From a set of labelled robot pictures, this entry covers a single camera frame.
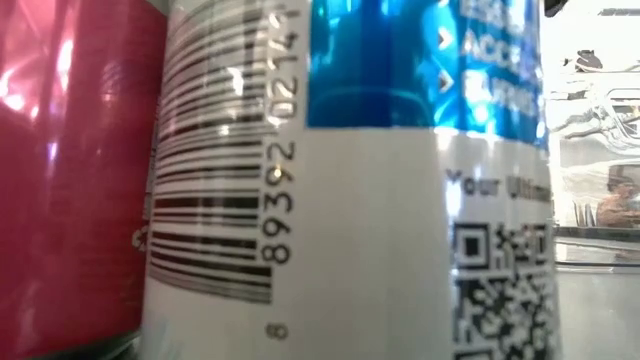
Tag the clear plastic bin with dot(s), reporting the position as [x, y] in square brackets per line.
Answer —
[600, 150]

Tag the red and white Spindrift can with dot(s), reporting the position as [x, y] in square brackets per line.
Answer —
[75, 200]

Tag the person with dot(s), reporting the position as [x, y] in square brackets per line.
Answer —
[620, 210]

